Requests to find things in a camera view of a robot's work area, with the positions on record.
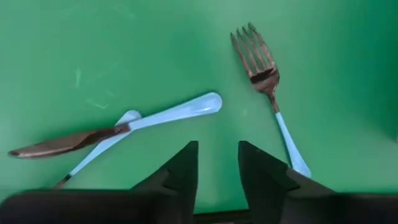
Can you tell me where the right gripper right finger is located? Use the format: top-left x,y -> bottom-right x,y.
238,141 -> 398,224

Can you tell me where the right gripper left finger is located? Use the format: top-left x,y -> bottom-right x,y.
0,141 -> 199,224

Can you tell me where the blue-handled metal spoon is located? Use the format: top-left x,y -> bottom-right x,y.
52,110 -> 143,190

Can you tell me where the blue-handled metal knife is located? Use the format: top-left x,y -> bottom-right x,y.
7,91 -> 223,159

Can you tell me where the blue-handled metal fork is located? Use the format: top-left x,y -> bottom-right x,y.
229,21 -> 312,179

